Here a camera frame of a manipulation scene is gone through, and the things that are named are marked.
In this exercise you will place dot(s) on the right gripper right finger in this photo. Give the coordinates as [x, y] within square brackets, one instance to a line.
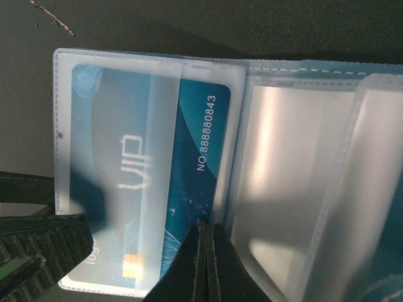
[226, 276]

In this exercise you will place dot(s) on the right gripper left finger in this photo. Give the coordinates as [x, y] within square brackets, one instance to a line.
[186, 278]

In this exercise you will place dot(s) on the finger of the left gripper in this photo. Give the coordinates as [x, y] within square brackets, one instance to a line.
[38, 251]
[30, 189]

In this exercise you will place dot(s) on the light blue card holder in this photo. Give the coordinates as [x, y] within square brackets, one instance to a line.
[310, 184]

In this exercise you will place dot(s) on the blue VIP card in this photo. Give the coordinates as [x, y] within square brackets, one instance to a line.
[149, 148]

